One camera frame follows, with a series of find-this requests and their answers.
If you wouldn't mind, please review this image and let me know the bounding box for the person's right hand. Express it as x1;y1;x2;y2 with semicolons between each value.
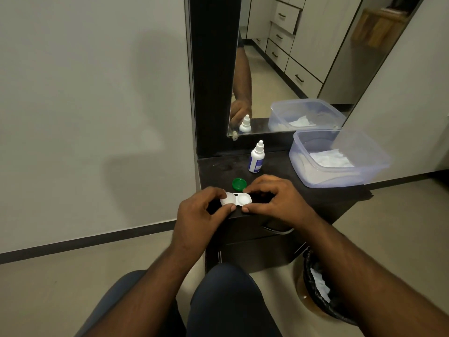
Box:
242;175;318;233

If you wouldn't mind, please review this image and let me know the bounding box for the person's left hand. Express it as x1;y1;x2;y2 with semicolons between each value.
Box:
170;187;237;255

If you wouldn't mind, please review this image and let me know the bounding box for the white contact lens case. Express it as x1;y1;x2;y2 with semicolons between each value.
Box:
220;192;252;208

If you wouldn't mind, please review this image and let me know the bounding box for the person's left forearm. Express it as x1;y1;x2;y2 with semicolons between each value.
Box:
82;244;207;337

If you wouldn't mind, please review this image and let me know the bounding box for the person's right forearm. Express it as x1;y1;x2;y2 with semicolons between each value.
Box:
302;217;449;337

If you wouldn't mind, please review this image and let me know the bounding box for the white dropper bottle blue label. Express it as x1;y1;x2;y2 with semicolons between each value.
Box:
248;140;266;174

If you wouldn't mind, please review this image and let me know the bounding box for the person's right leg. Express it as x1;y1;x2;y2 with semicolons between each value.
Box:
186;263;283;337

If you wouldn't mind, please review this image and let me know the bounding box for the person's leg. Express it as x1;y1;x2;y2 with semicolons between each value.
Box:
186;263;283;337
74;270;187;337

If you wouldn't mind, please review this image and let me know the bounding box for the brown waste bin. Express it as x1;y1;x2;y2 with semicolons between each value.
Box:
296;270;332;318

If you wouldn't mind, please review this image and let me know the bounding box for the crumpled white tissue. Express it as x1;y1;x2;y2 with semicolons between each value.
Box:
310;268;332;303

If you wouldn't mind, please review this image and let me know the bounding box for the black bin bag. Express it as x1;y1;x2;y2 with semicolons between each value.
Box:
302;247;359;327

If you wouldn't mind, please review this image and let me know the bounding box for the clear plastic container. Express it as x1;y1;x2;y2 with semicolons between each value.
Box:
288;128;391;189

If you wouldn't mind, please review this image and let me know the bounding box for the dark wooden vanity unit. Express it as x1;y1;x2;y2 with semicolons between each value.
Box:
189;0;374;274

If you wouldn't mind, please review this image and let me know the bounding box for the person's left leg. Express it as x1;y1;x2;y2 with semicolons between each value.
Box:
74;270;187;337

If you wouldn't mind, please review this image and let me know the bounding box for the metal drawer handle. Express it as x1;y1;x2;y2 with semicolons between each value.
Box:
262;226;295;236

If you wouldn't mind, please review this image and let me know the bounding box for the wall mirror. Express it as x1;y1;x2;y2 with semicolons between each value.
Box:
226;0;427;137

